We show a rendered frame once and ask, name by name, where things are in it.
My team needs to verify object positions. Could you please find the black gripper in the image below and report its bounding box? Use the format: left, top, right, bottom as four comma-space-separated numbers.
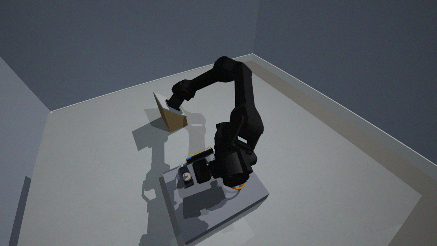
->
192, 152, 257, 184

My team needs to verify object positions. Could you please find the black pin header strip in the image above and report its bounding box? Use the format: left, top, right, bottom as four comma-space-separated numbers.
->
186, 148, 214, 165

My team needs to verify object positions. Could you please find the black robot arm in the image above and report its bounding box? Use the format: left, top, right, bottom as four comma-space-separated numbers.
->
166, 56, 264, 188

